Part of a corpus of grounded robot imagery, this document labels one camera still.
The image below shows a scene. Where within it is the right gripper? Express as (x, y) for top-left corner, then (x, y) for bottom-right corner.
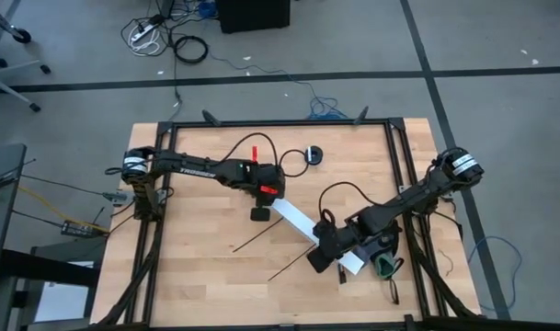
(305, 219), (360, 275)

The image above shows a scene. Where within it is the long black zip tie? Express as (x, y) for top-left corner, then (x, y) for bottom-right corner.
(267, 245), (317, 283)
(232, 217), (285, 254)

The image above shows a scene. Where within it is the grey glove with green cuff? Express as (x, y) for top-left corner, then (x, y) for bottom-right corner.
(373, 252), (405, 281)
(356, 223), (400, 268)

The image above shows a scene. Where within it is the small black round object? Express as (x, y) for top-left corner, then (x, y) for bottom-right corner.
(304, 144), (326, 166)

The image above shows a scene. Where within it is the black computer case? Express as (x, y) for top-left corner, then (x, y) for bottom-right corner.
(216, 0), (291, 34)

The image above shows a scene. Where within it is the black power supply box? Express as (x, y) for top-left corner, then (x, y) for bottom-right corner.
(61, 219), (110, 239)

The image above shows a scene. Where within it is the white power strip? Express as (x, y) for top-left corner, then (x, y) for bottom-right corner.
(130, 22), (147, 45)

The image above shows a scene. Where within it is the dark grey desk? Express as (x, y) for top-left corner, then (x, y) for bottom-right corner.
(0, 143), (28, 286)

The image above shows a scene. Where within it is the black looped camera cable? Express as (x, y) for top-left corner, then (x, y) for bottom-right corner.
(218, 131), (312, 179)
(317, 180), (383, 227)

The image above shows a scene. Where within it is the blue floor cable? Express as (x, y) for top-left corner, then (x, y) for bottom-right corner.
(210, 50), (349, 121)
(467, 234), (523, 314)

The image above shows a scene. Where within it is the thin dark curled wire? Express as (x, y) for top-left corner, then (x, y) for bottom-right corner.
(438, 249), (455, 278)

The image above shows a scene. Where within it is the black diagonal frame strut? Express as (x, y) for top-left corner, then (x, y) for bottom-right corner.
(398, 215), (481, 323)
(89, 215), (168, 328)

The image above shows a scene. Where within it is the black coiled floor cable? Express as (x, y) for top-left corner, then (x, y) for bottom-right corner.
(173, 35), (211, 65)

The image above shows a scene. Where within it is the thin yellow floor cable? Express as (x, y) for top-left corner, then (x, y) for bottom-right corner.
(17, 183), (110, 234)

